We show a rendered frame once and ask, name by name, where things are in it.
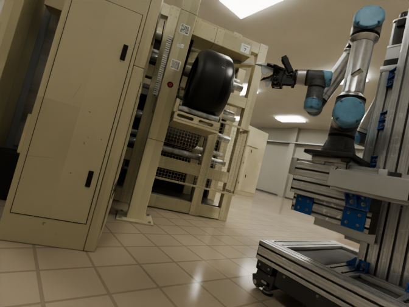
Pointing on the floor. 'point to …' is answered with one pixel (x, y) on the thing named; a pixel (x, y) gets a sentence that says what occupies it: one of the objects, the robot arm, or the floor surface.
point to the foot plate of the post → (134, 218)
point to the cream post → (162, 114)
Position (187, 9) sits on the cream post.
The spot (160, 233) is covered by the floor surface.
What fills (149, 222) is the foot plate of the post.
